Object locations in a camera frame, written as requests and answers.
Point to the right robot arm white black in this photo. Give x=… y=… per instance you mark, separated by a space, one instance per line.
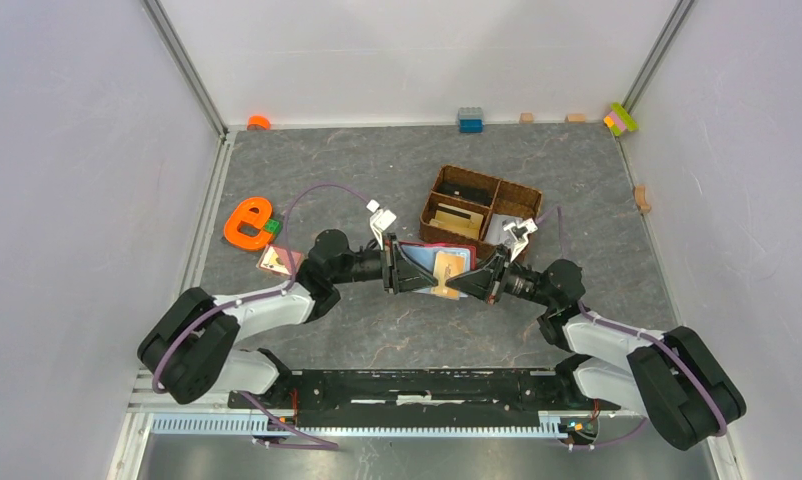
x=672 y=379

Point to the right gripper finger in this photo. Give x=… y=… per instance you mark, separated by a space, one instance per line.
x=477 y=284
x=490 y=270

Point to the slotted cable duct rail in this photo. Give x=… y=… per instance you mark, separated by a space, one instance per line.
x=259 y=425

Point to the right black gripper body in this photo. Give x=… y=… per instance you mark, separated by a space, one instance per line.
x=494 y=296

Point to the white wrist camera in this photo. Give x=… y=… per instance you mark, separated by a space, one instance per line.
x=518 y=236
x=380 y=220

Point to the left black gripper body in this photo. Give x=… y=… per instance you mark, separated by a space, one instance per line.
x=390 y=267

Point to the red card holder wallet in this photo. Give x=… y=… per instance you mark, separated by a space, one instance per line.
x=465 y=250

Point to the orange plastic letter shape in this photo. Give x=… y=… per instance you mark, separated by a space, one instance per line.
x=245 y=228

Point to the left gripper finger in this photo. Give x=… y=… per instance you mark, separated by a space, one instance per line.
x=421 y=256
x=405 y=285

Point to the beige cards in basket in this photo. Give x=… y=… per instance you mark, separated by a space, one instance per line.
x=457 y=220

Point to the curved wooden piece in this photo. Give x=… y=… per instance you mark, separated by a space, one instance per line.
x=641 y=199

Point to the small wooden block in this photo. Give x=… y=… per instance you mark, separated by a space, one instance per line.
x=526 y=118

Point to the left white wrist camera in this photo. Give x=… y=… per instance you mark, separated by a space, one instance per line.
x=380 y=220

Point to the orange round cap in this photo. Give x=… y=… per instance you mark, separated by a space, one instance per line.
x=258 y=122

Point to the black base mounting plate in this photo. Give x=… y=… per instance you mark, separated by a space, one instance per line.
x=500 y=397

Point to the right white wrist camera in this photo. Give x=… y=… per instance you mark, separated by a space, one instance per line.
x=518 y=236

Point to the green pink toy bricks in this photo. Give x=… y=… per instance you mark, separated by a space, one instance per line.
x=619 y=121

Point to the grey cards in basket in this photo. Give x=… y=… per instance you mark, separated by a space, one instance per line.
x=495 y=233

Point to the green toy brick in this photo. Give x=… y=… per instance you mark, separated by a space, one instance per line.
x=272 y=227

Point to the pink picture card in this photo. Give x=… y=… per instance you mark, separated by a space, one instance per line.
x=279 y=261

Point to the woven brown basket organizer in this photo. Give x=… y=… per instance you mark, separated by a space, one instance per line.
x=509 y=198

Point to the black card in basket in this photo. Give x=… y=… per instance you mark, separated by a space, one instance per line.
x=467 y=193

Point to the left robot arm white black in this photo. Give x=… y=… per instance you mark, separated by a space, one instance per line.
x=199 y=344

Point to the beige gold card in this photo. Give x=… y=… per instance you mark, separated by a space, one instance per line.
x=448 y=264

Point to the blue grey toy bricks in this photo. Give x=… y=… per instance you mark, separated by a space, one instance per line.
x=470 y=120

